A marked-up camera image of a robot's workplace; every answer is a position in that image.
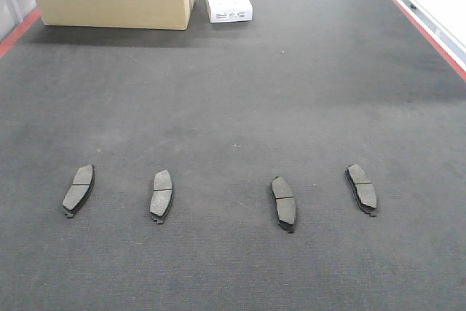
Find brake pad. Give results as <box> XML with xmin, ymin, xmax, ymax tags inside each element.
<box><xmin>149</xmin><ymin>170</ymin><xmax>173</xmax><ymax>224</ymax></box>
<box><xmin>271</xmin><ymin>176</ymin><xmax>296</xmax><ymax>234</ymax></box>
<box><xmin>346</xmin><ymin>164</ymin><xmax>378</xmax><ymax>217</ymax></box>
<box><xmin>62</xmin><ymin>165</ymin><xmax>95</xmax><ymax>219</ymax></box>

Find black conveyor belt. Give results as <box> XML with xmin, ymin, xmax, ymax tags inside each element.
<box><xmin>1</xmin><ymin>0</ymin><xmax>465</xmax><ymax>310</ymax></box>

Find red white conveyor side rail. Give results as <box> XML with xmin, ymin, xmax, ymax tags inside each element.
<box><xmin>392</xmin><ymin>0</ymin><xmax>465</xmax><ymax>80</ymax></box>

